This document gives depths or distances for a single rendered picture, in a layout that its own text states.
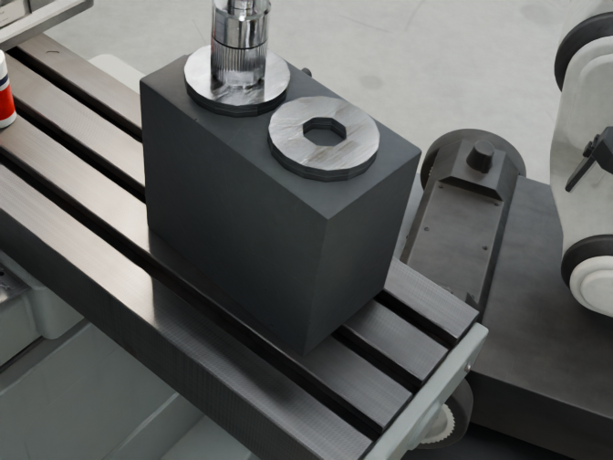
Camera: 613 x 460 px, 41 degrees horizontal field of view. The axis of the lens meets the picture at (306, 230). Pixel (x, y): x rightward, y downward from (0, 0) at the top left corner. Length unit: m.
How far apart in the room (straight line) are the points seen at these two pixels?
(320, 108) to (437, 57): 2.13
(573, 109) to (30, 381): 0.73
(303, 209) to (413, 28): 2.32
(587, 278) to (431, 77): 1.56
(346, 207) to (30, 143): 0.44
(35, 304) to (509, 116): 1.94
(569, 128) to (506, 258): 0.39
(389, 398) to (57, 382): 0.49
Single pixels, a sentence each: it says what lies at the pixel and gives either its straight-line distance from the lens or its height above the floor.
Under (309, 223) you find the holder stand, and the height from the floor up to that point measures 1.10.
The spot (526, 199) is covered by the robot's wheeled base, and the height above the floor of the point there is 0.57.
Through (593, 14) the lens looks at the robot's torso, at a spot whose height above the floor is 1.06.
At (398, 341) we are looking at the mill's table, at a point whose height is 0.93.
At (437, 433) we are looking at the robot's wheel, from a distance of 1.28.
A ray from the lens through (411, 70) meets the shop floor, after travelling 2.71.
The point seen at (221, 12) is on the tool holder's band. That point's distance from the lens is 0.66.
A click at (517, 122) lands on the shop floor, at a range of 2.62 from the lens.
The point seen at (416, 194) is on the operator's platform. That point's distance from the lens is 1.69.
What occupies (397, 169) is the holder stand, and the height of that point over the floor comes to 1.12.
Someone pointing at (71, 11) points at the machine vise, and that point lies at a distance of 1.13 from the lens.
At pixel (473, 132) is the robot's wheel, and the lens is 1.56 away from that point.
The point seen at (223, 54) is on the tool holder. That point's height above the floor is 1.16.
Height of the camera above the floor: 1.56
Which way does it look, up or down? 47 degrees down
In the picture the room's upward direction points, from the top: 9 degrees clockwise
